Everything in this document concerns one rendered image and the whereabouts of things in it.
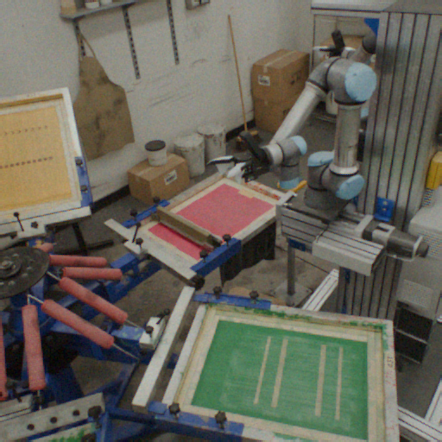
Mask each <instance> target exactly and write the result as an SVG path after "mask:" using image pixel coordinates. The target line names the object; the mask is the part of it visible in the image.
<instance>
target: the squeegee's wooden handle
mask: <svg viewBox="0 0 442 442"><path fill-rule="evenodd" d="M156 211H157V215H159V219H163V220H165V221H166V222H168V223H170V224H171V225H172V226H173V227H175V228H177V229H178V230H181V231H182V232H185V233H186V234H188V235H189V236H191V237H194V238H195V239H197V240H199V241H200V242H202V241H204V242H207V243H209V244H210V245H213V242H212V234H211V233H209V232H208V231H206V230H202V229H200V228H199V227H198V226H196V224H193V223H191V222H190V221H188V220H186V219H184V218H181V217H180V216H178V215H176V214H174V213H172V212H170V211H169V210H167V209H165V208H163V207H161V206H158V207H157V208H156Z"/></svg>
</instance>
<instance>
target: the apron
mask: <svg viewBox="0 0 442 442"><path fill-rule="evenodd" d="M80 36H81V38H82V39H83V40H84V42H85V44H87V45H88V46H89V48H90V49H91V51H92V54H93V57H92V56H86V57H84V58H83V60H81V54H80ZM79 89H81V90H80V92H79V94H78V96H77V98H76V100H75V101H74V103H73V115H74V118H75V121H77V125H78V127H79V133H80V136H81V140H82V143H83V146H84V150H85V155H86V158H87V161H90V160H93V159H97V158H99V157H101V156H103V155H105V154H108V153H110V152H111V151H115V150H119V149H122V148H123V147H124V146H126V145H127V143H132V142H135V137H134V131H133V126H132V120H131V115H130V111H129V106H128V103H127V98H126V95H125V91H124V88H123V87H122V86H121V85H118V84H116V83H114V82H111V81H110V80H109V78H108V75H107V73H106V72H105V70H104V68H103V67H102V65H101V64H100V62H98V60H97V59H96V55H95V53H94V51H93V49H92V46H91V45H90V43H89V42H88V41H87V40H86V39H85V37H84V36H83V34H82V33H79Z"/></svg>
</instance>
